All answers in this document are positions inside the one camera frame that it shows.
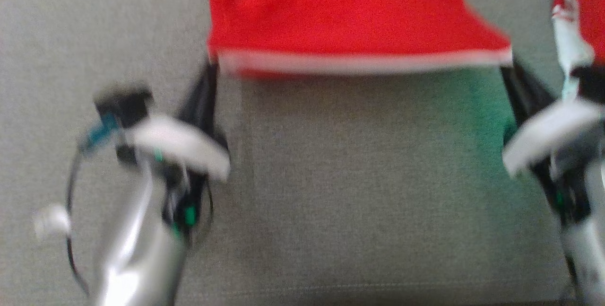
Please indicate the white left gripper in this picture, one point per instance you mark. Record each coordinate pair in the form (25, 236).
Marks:
(184, 145)

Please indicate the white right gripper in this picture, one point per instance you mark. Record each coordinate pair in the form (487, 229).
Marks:
(548, 131)

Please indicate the red and white jersey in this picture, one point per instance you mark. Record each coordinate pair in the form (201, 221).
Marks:
(331, 13)

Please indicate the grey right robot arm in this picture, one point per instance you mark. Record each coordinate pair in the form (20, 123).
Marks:
(586, 263)

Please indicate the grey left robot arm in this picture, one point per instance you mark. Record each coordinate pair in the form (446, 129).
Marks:
(137, 249)

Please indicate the red shorts with white trim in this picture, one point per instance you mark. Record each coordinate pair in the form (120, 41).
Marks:
(591, 17)

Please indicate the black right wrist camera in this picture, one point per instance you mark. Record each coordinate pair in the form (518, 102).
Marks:
(591, 83)

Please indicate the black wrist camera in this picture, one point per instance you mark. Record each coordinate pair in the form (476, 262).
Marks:
(125, 105)
(591, 83)

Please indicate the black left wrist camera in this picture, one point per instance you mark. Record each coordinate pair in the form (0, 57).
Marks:
(125, 105)

